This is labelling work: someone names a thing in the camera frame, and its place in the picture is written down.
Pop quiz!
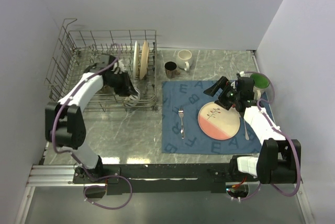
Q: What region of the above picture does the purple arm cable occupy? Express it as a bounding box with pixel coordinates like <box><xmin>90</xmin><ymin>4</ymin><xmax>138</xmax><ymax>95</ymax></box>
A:
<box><xmin>239</xmin><ymin>71</ymin><xmax>302</xmax><ymax>201</ymax></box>
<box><xmin>51</xmin><ymin>43</ymin><xmax>133</xmax><ymax>209</ymax></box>

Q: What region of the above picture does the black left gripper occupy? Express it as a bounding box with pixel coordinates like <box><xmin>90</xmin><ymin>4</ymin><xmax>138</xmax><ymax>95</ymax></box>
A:
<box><xmin>105</xmin><ymin>71</ymin><xmax>137</xmax><ymax>97</ymax></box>

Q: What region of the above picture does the silver fork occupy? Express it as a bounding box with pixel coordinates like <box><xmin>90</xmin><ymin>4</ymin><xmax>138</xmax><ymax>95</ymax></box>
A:
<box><xmin>178</xmin><ymin>107</ymin><xmax>185</xmax><ymax>139</ymax></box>

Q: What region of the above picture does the floral mug green inside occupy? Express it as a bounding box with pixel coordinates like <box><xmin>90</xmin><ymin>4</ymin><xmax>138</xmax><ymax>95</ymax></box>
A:
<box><xmin>250</xmin><ymin>73</ymin><xmax>270</xmax><ymax>100</ymax></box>

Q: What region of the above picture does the white strawberry pattern plate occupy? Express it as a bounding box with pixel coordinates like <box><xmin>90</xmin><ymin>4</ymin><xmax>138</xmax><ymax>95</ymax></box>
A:
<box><xmin>132</xmin><ymin>41</ymin><xmax>140</xmax><ymax>80</ymax></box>

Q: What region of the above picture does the aluminium frame rail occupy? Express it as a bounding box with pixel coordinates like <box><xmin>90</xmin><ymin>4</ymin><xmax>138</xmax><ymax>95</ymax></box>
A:
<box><xmin>26</xmin><ymin>162</ymin><xmax>303</xmax><ymax>185</ymax></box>

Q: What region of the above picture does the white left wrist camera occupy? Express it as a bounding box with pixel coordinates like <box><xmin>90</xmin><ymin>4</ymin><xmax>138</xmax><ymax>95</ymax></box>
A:
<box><xmin>113</xmin><ymin>60</ymin><xmax>126</xmax><ymax>74</ymax></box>

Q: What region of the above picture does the silver spoon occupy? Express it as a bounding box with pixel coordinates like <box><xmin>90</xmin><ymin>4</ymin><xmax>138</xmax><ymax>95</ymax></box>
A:
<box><xmin>240</xmin><ymin>116</ymin><xmax>250</xmax><ymax>140</ymax></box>

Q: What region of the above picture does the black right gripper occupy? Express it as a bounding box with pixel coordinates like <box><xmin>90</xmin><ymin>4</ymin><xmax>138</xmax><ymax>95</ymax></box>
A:
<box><xmin>203</xmin><ymin>76</ymin><xmax>241</xmax><ymax>111</ymax></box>

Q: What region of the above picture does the metal wire dish rack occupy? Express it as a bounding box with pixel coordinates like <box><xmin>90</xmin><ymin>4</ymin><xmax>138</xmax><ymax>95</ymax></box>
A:
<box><xmin>44</xmin><ymin>18</ymin><xmax>157</xmax><ymax>111</ymax></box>

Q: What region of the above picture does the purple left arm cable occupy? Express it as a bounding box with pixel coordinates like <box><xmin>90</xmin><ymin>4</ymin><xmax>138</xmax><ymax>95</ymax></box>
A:
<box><xmin>51</xmin><ymin>43</ymin><xmax>133</xmax><ymax>209</ymax></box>

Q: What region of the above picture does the dark brown metal cup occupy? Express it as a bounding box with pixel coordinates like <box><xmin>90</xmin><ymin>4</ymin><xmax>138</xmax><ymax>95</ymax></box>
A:
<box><xmin>164</xmin><ymin>61</ymin><xmax>180</xmax><ymax>79</ymax></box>

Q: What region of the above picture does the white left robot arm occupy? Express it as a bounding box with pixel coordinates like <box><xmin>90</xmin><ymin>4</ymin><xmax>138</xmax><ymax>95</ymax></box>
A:
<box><xmin>45</xmin><ymin>55</ymin><xmax>140</xmax><ymax>183</ymax></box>

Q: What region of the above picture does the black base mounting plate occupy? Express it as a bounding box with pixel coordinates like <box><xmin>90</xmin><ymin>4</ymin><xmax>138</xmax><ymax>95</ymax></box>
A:
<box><xmin>73</xmin><ymin>163</ymin><xmax>257</xmax><ymax>195</ymax></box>

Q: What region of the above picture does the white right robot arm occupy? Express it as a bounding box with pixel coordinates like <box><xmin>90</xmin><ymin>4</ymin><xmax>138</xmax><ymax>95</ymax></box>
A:
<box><xmin>204</xmin><ymin>73</ymin><xmax>301</xmax><ymax>185</ymax></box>

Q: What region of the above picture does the white ceramic mug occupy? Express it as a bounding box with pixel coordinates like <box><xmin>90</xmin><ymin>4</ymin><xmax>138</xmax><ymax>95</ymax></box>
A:
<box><xmin>176</xmin><ymin>50</ymin><xmax>193</xmax><ymax>72</ymax></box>

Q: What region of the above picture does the pink and cream plate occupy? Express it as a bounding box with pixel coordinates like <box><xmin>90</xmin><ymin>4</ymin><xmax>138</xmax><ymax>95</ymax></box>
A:
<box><xmin>198</xmin><ymin>102</ymin><xmax>240</xmax><ymax>140</ymax></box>

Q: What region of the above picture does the blue letter pattern cloth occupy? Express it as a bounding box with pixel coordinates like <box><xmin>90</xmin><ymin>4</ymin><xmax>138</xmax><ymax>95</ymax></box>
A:
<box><xmin>162</xmin><ymin>81</ymin><xmax>273</xmax><ymax>155</ymax></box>

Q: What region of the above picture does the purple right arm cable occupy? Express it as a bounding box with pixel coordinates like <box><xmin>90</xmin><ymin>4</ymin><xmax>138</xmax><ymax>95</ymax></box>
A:
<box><xmin>239</xmin><ymin>71</ymin><xmax>302</xmax><ymax>201</ymax></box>

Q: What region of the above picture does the beige plate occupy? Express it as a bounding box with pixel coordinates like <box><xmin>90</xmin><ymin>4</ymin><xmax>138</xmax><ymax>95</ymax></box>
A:
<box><xmin>139</xmin><ymin>40</ymin><xmax>150</xmax><ymax>80</ymax></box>

